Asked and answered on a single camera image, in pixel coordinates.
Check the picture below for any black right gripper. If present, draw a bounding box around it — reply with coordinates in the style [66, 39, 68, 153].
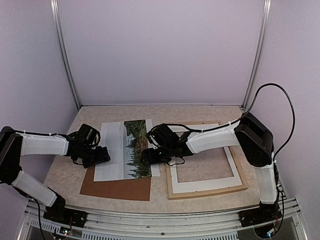
[140, 143, 174, 166]

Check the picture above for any light wooden picture frame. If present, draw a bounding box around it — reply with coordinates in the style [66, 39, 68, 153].
[164, 121, 249, 201]

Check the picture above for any aluminium enclosure post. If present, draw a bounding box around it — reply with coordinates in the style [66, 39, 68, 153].
[50, 0, 82, 111]
[241, 0, 272, 111]

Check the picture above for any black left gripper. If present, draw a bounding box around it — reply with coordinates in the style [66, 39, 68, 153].
[76, 145, 111, 169]

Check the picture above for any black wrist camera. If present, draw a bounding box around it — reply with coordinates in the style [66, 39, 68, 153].
[146, 123, 179, 148]
[76, 123, 101, 148]

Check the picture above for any aluminium enclosure post right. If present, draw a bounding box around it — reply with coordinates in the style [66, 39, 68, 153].
[241, 0, 272, 111]

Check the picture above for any aluminium enclosure post left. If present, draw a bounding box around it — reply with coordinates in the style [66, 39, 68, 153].
[50, 0, 82, 111]

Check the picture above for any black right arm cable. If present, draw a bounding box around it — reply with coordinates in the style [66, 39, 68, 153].
[239, 83, 296, 161]

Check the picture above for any aluminium front rail base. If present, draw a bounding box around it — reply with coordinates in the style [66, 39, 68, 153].
[16, 198, 310, 240]

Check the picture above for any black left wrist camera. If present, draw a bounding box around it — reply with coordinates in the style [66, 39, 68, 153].
[76, 123, 101, 148]

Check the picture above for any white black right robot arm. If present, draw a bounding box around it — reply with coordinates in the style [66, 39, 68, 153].
[141, 112, 283, 222]

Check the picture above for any brown hardboard backing panel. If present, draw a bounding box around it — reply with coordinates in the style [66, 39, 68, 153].
[79, 167, 152, 202]

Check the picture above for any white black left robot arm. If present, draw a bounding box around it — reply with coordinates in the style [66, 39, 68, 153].
[0, 124, 111, 226]

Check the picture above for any landscape photo white border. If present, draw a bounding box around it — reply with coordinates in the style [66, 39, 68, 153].
[93, 121, 160, 182]

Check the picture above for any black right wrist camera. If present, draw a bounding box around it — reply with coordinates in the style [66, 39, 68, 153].
[146, 123, 179, 148]

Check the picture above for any white passe-partout mat sheet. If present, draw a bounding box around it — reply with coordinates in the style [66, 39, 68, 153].
[169, 123, 244, 194]

